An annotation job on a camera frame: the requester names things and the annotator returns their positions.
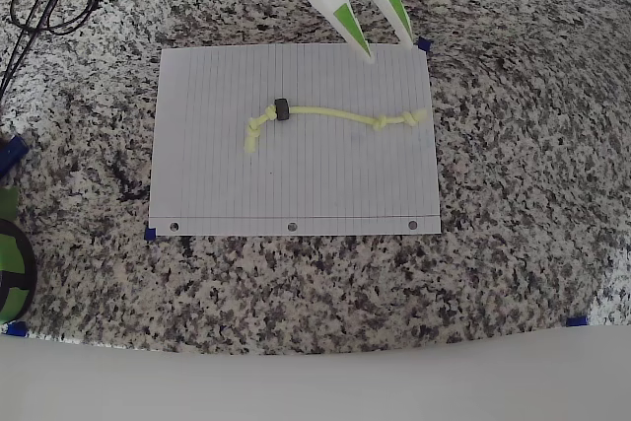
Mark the dark hex nut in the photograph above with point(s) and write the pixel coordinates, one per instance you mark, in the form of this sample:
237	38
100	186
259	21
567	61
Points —
282	109

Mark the blue tape piece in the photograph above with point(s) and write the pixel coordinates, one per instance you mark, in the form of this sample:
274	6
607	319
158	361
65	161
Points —
425	45
150	234
16	329
577	322
12	152

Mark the lined white paper sheet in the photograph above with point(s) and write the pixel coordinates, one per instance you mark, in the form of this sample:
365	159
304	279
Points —
305	179

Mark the white backdrop board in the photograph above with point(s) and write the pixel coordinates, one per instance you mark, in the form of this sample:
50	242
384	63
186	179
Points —
315	386

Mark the green tape piece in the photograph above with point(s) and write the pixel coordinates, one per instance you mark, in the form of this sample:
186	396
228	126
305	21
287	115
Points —
7	201

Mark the black green camera mount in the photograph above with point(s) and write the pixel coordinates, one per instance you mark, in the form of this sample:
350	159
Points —
10	251

